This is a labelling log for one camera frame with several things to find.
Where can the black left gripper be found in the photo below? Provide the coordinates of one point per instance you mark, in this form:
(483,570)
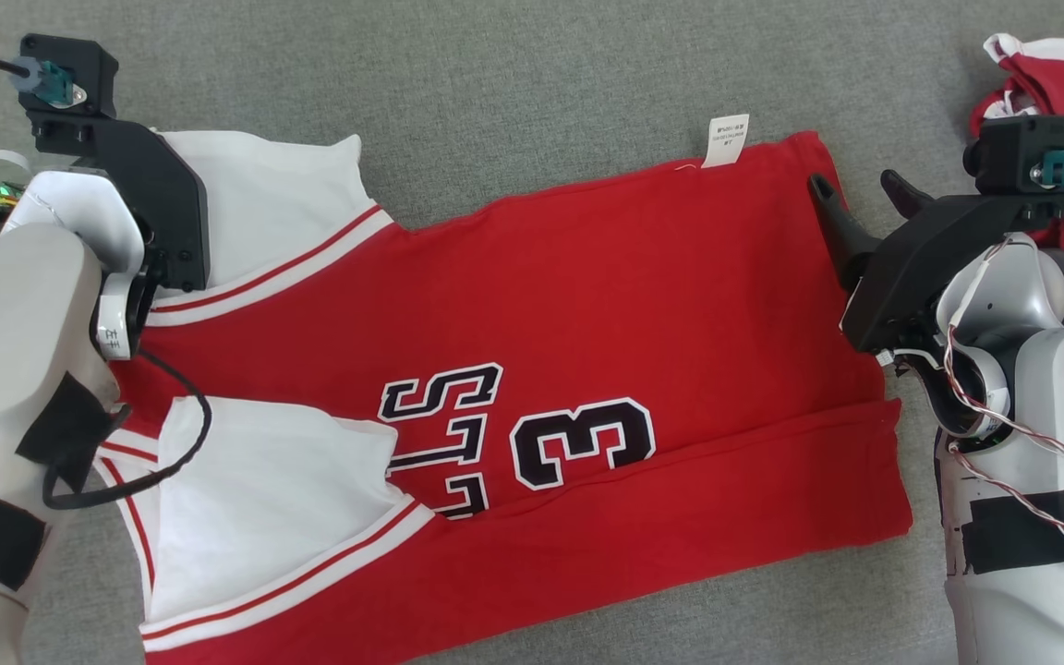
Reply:
(158,203)

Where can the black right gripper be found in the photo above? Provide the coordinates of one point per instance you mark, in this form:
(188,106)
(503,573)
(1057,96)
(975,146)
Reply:
(911,277)

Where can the red jersey with white sleeves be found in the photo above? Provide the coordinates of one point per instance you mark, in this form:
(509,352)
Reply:
(634,305)

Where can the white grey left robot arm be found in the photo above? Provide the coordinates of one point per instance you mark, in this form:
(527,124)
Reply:
(6,342)

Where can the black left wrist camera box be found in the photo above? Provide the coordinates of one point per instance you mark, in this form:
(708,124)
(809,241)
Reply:
(89,74)

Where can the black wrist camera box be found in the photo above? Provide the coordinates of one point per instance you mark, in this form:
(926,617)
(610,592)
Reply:
(1012,152)
(89,74)

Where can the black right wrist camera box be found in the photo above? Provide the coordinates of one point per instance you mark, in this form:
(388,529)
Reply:
(1012,152)

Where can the teal left camera connector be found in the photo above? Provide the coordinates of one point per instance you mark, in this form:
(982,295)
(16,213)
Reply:
(50,81)

